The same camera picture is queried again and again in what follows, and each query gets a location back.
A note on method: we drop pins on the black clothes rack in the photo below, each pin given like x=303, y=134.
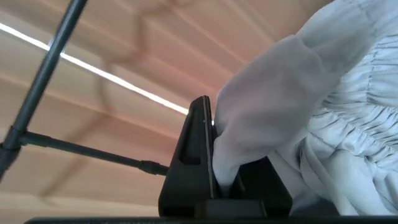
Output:
x=43, y=71

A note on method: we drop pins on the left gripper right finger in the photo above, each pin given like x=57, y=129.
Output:
x=267, y=186

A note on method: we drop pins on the pale grey shorts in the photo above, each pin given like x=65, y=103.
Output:
x=280, y=93

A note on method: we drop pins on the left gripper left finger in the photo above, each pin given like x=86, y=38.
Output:
x=186, y=180

